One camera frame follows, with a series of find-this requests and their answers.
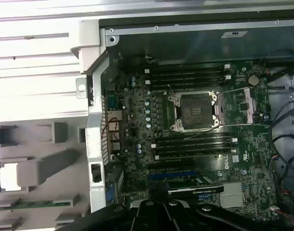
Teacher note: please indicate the silver finned chipset heatsink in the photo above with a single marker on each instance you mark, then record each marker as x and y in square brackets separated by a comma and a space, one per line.
[232, 195]

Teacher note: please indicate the CPU socket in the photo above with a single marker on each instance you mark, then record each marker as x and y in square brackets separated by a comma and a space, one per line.
[195, 110]

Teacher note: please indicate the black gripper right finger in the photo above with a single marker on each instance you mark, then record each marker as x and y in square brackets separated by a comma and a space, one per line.
[209, 219]

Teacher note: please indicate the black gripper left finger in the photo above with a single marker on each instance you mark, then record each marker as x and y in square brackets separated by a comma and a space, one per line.
[149, 216]

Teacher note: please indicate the blue expansion slot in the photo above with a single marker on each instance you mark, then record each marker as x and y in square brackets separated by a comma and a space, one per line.
[170, 176]

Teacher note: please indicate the blue video port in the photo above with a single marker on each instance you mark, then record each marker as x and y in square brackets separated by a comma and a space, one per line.
[111, 195]

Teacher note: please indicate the round coin battery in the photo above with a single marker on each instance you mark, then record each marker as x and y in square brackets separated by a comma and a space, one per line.
[253, 80]

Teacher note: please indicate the grey plastic case latch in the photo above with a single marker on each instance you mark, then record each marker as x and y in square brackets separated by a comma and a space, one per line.
[89, 43]

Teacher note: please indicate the green RAM stick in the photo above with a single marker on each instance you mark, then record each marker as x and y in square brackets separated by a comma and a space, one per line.
[36, 205]

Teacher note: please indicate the black graphics card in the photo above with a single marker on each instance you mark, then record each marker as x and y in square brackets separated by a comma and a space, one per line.
[197, 190]

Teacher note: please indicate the white barcode case sticker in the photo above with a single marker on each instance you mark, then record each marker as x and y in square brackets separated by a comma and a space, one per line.
[234, 34]

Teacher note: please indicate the black expansion slot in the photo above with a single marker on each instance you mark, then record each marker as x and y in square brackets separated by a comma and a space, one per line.
[170, 166]

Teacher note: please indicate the grey parts rack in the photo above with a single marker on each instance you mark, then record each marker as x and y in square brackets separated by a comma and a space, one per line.
[53, 168]

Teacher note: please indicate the metal socket cover frame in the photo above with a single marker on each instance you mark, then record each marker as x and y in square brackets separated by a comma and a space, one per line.
[249, 106]

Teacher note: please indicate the black open PC case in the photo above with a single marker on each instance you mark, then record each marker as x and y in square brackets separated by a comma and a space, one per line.
[95, 149]

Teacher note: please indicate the green motherboard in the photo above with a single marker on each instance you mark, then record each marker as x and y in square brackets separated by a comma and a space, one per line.
[257, 149]

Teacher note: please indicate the CPU silver top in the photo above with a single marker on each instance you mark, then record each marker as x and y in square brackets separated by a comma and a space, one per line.
[9, 176]

